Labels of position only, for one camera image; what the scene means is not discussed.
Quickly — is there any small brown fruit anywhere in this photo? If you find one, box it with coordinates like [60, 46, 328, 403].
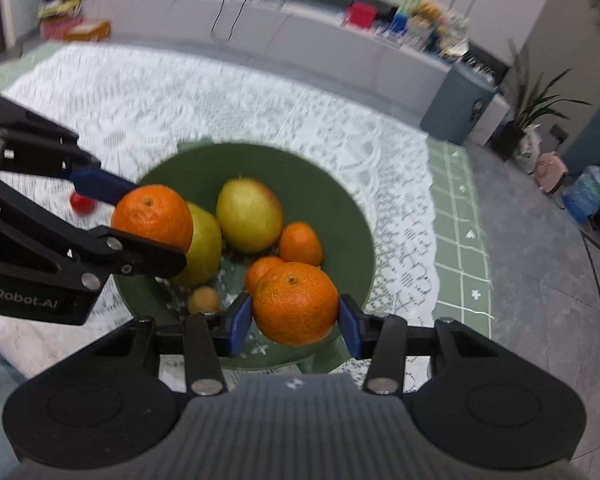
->
[187, 286, 220, 315]

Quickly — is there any potted long leaf plant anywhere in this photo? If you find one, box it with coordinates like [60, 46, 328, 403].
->
[490, 40, 592, 161]

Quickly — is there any pile of colourful packets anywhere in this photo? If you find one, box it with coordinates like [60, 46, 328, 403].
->
[37, 0, 81, 21]

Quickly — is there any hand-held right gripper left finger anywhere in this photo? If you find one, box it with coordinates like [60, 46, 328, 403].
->
[87, 291, 253, 396]

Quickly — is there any pink space heater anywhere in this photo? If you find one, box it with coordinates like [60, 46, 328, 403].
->
[532, 152, 571, 193]

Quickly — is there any blue water bottle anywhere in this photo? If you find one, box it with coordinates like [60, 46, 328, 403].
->
[562, 155, 600, 223]

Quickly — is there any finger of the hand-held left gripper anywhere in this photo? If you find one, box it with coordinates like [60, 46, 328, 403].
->
[0, 89, 137, 207]
[0, 171, 187, 292]

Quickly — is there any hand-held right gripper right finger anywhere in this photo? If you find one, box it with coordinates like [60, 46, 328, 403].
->
[339, 294, 506, 395]

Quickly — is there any white plastic bag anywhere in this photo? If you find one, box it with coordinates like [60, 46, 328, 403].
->
[517, 125, 543, 173]

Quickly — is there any green colander bowl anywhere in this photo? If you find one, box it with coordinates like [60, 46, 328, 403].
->
[111, 137, 377, 372]

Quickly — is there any white long media cabinet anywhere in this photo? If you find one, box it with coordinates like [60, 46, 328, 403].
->
[80, 0, 511, 128]

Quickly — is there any orange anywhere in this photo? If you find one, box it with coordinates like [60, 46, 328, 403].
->
[252, 261, 340, 346]
[244, 256, 286, 293]
[278, 221, 324, 267]
[111, 185, 194, 252]

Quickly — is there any black cable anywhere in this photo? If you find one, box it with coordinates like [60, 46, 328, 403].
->
[210, 0, 251, 43]

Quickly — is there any white lace tablecloth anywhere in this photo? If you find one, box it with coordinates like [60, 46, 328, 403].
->
[0, 42, 441, 381]

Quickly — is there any grey trash bin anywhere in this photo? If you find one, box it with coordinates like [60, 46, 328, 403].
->
[420, 62, 498, 146]

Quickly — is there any red cherry tomato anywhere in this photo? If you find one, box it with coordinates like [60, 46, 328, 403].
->
[70, 192, 97, 215]

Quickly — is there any red box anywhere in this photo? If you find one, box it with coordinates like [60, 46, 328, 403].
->
[342, 2, 376, 28]

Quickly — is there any yellow green pear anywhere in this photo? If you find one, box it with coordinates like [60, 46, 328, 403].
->
[216, 177, 284, 253]

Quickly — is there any orange cardboard box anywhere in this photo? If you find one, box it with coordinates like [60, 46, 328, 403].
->
[62, 19, 112, 42]

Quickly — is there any brown teddy bear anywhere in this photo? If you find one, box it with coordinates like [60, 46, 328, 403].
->
[419, 2, 445, 28]

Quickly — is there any green checked tablecloth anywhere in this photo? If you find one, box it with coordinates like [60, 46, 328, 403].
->
[0, 40, 493, 376]

